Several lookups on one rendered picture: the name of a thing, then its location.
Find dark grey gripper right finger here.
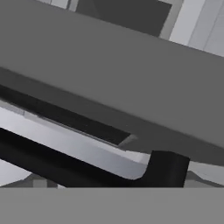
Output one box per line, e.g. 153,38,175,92
184,170,224,188

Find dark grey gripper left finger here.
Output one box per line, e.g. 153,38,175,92
2,171,59,188

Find white cupboard run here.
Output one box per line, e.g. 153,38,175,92
169,0,224,58

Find black bar handle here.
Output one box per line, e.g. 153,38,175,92
0,127,191,188

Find dark panel with grey frame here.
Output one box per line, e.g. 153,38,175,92
67,0,186,41

